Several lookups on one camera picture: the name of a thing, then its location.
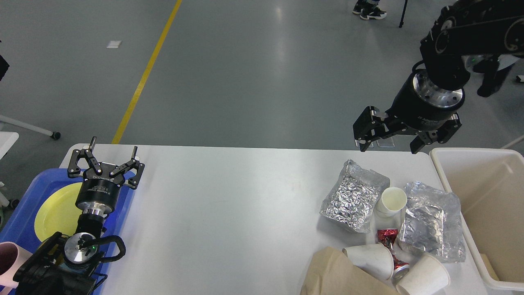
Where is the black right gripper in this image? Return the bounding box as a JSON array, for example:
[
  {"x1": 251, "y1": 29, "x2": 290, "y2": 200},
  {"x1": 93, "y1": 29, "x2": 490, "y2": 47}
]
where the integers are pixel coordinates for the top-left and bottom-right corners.
[{"x1": 352, "y1": 69, "x2": 465, "y2": 154}]

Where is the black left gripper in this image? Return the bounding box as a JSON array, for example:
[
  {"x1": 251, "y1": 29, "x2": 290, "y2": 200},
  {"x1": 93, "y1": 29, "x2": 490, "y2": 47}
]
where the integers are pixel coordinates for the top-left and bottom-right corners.
[{"x1": 68, "y1": 136, "x2": 146, "y2": 216}]

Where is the yellow plastic plate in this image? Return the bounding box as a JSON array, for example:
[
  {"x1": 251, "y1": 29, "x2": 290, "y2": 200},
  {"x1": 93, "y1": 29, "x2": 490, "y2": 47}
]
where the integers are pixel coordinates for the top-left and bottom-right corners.
[{"x1": 34, "y1": 183, "x2": 82, "y2": 242}]

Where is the silver foil bag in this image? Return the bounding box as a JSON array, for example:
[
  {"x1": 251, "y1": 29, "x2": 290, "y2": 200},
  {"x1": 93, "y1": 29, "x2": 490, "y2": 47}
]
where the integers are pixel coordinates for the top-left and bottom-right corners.
[{"x1": 319, "y1": 159, "x2": 391, "y2": 234}]

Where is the clear plastic wrap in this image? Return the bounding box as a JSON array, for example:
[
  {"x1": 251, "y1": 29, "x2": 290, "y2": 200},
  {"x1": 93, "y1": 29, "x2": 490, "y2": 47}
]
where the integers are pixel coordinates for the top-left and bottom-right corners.
[{"x1": 397, "y1": 181, "x2": 467, "y2": 263}]

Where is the brown paper bag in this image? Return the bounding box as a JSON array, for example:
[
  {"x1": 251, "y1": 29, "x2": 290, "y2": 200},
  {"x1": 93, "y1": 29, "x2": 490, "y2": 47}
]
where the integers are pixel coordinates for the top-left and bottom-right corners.
[{"x1": 300, "y1": 247, "x2": 398, "y2": 295}]

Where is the teal mug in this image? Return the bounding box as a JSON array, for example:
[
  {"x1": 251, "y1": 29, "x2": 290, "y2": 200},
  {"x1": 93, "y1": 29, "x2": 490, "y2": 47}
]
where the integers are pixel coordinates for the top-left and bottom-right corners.
[{"x1": 38, "y1": 232, "x2": 107, "y2": 276}]

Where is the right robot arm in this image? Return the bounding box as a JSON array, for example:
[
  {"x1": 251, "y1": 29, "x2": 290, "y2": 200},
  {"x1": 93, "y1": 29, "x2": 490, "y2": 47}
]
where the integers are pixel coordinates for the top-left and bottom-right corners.
[{"x1": 352, "y1": 0, "x2": 523, "y2": 154}]

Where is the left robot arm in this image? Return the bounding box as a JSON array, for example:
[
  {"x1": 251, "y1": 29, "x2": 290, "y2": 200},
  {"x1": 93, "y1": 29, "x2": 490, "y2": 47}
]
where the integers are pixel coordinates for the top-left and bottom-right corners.
[{"x1": 14, "y1": 137, "x2": 145, "y2": 295}]

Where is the right floor plate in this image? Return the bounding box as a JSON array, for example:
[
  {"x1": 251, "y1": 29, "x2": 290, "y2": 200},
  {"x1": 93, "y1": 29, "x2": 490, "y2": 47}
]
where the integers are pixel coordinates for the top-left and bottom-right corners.
[{"x1": 376, "y1": 137, "x2": 395, "y2": 149}]

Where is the floor plate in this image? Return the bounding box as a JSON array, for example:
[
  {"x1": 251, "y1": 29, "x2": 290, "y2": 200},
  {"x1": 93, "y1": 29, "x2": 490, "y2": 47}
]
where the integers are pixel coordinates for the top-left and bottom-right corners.
[
  {"x1": 355, "y1": 140, "x2": 374, "y2": 149},
  {"x1": 376, "y1": 137, "x2": 395, "y2": 149}
]

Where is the left floor plate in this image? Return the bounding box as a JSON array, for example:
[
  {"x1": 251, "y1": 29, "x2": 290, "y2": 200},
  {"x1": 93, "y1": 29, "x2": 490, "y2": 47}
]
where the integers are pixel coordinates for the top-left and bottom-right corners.
[{"x1": 355, "y1": 140, "x2": 374, "y2": 149}]

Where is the small white cup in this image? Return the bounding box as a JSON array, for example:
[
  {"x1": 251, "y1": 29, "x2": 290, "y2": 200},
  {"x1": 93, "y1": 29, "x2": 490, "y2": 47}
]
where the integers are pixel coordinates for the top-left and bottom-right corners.
[{"x1": 374, "y1": 187, "x2": 407, "y2": 218}]

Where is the white side table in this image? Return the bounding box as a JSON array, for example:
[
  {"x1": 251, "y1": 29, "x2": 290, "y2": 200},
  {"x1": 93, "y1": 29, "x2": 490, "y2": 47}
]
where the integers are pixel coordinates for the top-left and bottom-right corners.
[{"x1": 0, "y1": 115, "x2": 61, "y2": 159}]

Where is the beige plastic bin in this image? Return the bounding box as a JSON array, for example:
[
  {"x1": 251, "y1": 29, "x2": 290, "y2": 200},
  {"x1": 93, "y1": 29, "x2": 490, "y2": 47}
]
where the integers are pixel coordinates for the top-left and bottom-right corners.
[{"x1": 430, "y1": 148, "x2": 524, "y2": 291}]

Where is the red snack wrapper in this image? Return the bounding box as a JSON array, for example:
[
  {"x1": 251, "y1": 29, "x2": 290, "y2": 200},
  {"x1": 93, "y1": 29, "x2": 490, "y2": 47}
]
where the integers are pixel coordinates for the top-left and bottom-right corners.
[{"x1": 377, "y1": 229, "x2": 399, "y2": 250}]

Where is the black tripod leg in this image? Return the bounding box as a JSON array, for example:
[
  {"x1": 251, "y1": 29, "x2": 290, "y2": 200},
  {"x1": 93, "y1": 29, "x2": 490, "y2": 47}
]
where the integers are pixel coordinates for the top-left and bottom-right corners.
[{"x1": 398, "y1": 0, "x2": 409, "y2": 28}]

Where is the pink mug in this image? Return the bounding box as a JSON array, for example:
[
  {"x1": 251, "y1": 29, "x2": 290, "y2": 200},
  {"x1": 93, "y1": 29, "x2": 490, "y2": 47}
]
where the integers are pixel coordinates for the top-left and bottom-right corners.
[{"x1": 0, "y1": 241, "x2": 32, "y2": 295}]

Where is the person in black sneakers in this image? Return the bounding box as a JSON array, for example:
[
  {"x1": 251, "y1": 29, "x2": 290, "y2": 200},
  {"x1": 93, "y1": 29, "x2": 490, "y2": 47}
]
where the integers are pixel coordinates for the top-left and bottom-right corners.
[{"x1": 352, "y1": 0, "x2": 387, "y2": 20}]

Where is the white paper cup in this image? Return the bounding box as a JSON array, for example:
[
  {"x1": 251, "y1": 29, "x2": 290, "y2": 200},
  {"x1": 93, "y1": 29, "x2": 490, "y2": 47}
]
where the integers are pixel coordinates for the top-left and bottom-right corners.
[
  {"x1": 342, "y1": 243, "x2": 394, "y2": 280},
  {"x1": 395, "y1": 254, "x2": 451, "y2": 295}
]

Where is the red soda can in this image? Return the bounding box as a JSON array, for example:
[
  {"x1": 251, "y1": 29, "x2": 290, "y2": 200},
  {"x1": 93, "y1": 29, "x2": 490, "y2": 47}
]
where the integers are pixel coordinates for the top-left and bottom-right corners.
[{"x1": 391, "y1": 254, "x2": 410, "y2": 284}]

